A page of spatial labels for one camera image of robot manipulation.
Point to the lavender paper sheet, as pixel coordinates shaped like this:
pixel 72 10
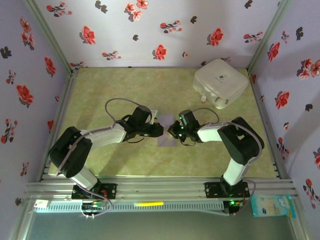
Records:
pixel 166 142

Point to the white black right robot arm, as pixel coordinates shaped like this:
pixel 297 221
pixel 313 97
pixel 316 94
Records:
pixel 210 133

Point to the small white pink-capped bottle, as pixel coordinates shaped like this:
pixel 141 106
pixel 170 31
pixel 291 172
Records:
pixel 203 99

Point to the white plastic storage box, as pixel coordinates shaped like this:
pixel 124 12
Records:
pixel 220 80

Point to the yellow label strip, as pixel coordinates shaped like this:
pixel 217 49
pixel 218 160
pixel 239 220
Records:
pixel 148 204

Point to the blue wet wipes packet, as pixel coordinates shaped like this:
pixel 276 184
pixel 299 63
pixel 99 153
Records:
pixel 272 206

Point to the white box with red mark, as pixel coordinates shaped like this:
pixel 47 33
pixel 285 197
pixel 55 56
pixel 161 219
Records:
pixel 42 204

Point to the long grooved aluminium rail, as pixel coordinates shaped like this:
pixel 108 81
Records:
pixel 160 187

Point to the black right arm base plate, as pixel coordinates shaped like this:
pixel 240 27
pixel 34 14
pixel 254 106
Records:
pixel 210 190

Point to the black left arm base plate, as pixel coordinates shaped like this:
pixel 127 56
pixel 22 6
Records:
pixel 112 191

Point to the aluminium table edge rail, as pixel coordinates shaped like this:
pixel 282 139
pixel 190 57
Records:
pixel 65 100
pixel 268 125

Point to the aluminium corner post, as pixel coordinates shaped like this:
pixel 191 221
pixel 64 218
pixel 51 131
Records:
pixel 268 37
pixel 51 37

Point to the aluminium frame leg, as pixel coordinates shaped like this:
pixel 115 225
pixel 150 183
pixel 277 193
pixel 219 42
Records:
pixel 23 222
pixel 300 225

